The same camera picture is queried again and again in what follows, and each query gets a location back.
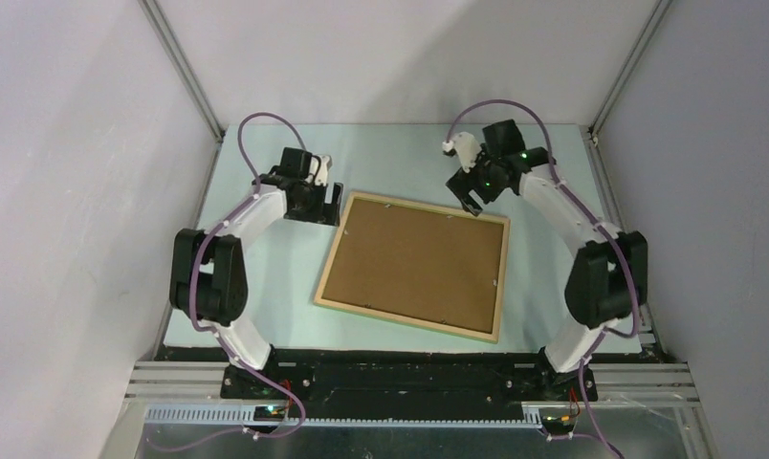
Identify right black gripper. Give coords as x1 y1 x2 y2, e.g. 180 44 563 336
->
447 144 508 216

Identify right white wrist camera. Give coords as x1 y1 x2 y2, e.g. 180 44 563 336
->
442 132 482 173

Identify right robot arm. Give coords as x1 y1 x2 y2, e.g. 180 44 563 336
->
442 120 648 400

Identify aluminium frame rails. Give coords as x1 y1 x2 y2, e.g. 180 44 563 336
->
101 356 719 458

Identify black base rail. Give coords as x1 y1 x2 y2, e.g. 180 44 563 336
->
220 349 598 422

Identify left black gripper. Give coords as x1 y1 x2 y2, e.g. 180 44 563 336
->
284 179 341 227

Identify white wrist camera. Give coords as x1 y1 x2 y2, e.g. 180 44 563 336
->
442 132 482 173
307 155 332 186

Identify wooden picture frame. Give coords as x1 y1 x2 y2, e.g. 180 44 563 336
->
313 190 512 345

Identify brown backing board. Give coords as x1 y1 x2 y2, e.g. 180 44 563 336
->
320 197 506 335

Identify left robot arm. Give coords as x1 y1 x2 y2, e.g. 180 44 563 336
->
169 147 343 399

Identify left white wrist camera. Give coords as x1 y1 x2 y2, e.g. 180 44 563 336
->
307 155 332 186

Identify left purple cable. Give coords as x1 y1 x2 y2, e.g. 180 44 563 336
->
144 112 308 454

